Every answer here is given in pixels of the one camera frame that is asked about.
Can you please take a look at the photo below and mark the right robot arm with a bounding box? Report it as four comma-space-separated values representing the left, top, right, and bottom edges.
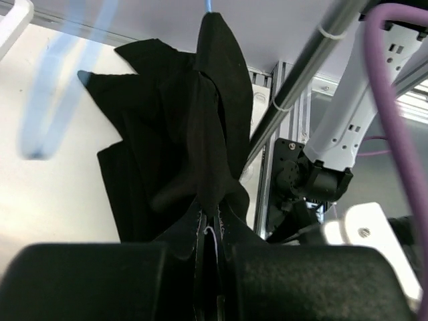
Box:
266, 1, 378, 243

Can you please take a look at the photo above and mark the light blue wire hanger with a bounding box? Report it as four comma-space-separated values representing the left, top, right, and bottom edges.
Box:
16, 0, 116, 160

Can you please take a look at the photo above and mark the right aluminium frame post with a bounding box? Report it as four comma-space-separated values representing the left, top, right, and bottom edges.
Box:
247, 60, 335, 235

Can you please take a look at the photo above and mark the black shirt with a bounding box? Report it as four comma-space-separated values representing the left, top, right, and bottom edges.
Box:
78, 13, 253, 242

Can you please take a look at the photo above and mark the blue hanger holding black shirt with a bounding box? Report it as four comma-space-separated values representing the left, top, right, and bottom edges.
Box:
204, 0, 213, 13

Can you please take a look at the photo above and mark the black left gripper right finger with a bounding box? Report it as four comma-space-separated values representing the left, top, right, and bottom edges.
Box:
213, 203, 416, 320

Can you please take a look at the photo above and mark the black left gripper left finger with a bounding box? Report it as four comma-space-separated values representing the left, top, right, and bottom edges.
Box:
1, 203, 207, 320

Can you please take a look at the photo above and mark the white clothes rack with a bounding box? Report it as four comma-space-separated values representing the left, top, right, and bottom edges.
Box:
1, 1, 368, 167

